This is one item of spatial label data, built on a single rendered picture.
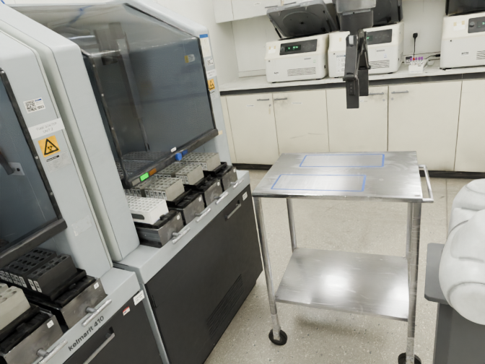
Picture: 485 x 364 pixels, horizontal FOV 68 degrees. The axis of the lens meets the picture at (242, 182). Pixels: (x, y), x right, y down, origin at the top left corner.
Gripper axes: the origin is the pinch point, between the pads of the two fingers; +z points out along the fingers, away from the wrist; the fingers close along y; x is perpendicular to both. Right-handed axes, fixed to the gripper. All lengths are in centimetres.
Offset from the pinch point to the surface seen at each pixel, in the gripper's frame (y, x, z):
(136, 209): -13, 78, 34
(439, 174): 224, -23, 117
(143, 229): -17, 73, 40
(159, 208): -9, 70, 35
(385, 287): 37, -3, 92
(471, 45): 220, -37, 14
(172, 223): -9, 66, 41
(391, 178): 35, -5, 38
